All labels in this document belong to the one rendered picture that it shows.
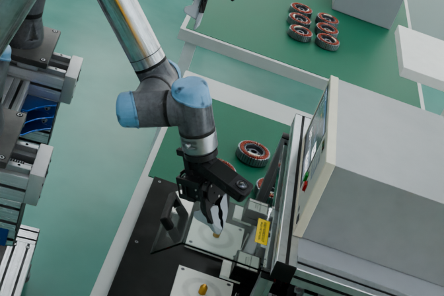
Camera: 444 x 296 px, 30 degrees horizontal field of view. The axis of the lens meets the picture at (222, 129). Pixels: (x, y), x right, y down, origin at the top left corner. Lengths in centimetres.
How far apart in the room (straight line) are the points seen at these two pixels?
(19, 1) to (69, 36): 320
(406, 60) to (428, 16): 405
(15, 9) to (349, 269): 88
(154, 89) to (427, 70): 126
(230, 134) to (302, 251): 110
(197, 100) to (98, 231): 188
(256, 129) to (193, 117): 132
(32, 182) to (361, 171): 76
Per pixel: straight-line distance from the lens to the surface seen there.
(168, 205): 189
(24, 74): 242
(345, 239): 186
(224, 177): 170
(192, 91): 162
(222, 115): 295
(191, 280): 215
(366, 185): 178
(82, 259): 330
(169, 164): 259
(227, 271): 206
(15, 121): 207
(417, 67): 274
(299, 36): 375
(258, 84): 498
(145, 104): 166
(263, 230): 192
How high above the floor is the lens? 216
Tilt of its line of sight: 30 degrees down
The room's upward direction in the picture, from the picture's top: 20 degrees clockwise
